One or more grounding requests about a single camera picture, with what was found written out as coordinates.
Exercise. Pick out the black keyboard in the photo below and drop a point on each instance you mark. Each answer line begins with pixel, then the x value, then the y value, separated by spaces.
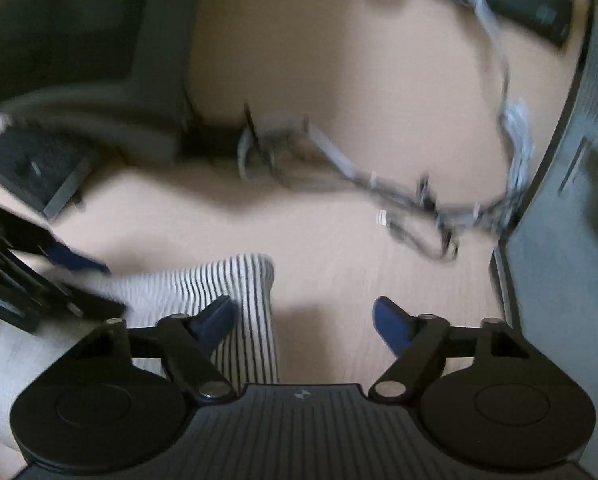
pixel 43 169

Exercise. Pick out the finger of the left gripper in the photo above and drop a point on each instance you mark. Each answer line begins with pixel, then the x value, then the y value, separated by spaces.
pixel 61 255

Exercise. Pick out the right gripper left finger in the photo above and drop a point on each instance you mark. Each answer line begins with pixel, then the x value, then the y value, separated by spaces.
pixel 184 344

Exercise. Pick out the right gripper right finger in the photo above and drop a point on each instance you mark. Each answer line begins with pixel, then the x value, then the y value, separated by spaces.
pixel 421 345

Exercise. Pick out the black monitor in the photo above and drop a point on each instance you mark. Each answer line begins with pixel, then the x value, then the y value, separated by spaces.
pixel 111 70

